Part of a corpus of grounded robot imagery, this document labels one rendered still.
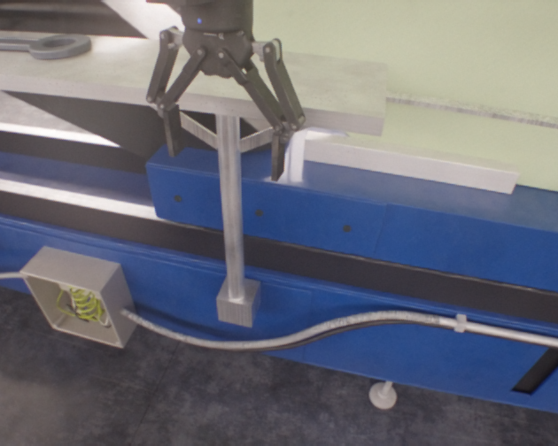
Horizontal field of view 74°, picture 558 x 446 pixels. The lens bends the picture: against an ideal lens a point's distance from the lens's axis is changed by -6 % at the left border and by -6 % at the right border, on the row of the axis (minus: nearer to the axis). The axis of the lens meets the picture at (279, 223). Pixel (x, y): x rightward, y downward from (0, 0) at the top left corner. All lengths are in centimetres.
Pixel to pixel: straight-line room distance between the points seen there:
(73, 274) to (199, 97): 89
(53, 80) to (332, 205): 62
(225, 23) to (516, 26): 69
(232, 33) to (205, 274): 87
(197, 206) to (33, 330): 115
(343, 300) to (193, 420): 74
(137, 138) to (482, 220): 90
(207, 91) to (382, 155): 53
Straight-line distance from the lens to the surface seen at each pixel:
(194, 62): 47
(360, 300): 114
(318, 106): 57
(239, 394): 160
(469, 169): 104
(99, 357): 179
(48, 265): 144
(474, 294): 115
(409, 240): 100
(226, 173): 82
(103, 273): 134
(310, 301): 117
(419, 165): 102
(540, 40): 100
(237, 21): 43
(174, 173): 102
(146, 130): 113
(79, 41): 88
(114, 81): 69
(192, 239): 115
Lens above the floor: 144
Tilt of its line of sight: 41 degrees down
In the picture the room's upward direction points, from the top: 3 degrees clockwise
